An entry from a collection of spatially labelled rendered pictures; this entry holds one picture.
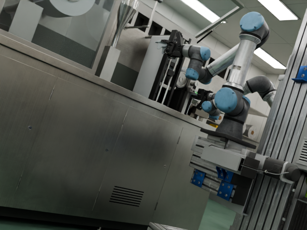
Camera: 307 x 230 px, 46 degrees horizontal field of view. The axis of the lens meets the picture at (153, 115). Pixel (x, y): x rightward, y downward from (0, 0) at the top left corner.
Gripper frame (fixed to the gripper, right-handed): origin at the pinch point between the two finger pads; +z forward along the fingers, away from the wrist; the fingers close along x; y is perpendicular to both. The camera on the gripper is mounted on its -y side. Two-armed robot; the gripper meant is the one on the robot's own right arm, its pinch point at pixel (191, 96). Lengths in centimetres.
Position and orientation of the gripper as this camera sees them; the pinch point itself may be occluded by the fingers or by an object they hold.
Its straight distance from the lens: 293.1
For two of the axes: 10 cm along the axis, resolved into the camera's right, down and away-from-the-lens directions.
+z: -6.1, -1.6, 7.7
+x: -7.2, -2.9, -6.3
